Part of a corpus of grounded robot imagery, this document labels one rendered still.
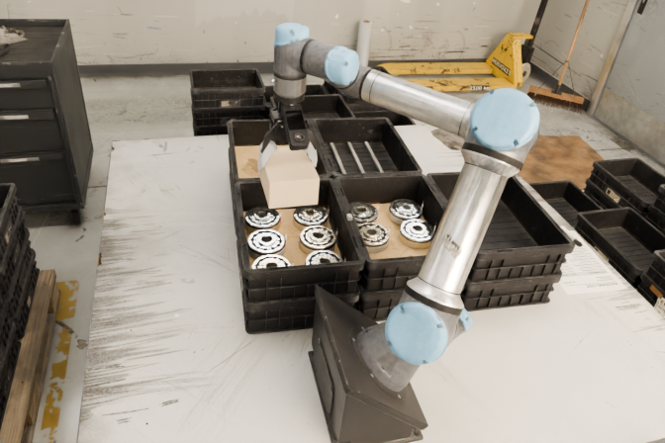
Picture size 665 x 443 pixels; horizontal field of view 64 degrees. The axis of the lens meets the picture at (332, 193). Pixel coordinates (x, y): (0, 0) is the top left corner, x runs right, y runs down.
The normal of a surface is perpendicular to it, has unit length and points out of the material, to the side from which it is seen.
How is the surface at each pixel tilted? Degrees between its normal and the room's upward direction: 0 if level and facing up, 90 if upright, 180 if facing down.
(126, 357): 0
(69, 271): 0
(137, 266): 0
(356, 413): 90
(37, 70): 90
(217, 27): 90
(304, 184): 90
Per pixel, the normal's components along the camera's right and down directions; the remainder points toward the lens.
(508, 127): -0.32, -0.19
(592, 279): 0.08, -0.82
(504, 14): 0.26, 0.56
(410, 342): -0.41, 0.05
